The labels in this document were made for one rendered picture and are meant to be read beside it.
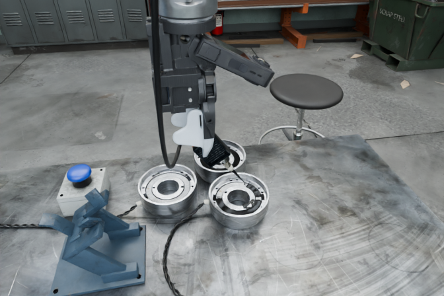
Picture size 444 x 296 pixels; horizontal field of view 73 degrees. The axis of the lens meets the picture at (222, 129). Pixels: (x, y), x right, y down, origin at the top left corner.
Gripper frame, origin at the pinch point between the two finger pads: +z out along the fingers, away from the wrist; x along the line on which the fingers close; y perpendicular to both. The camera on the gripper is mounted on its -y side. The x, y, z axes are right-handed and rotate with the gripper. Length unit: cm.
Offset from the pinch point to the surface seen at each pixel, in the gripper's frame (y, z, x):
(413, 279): -26.8, 13.2, 20.2
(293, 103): -45, 32, -64
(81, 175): 21.4, 6.1, -3.2
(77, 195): 22.3, 8.9, -1.3
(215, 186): -1.3, 10.3, -0.6
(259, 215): -7.2, 10.0, 7.4
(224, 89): -43, 93, -202
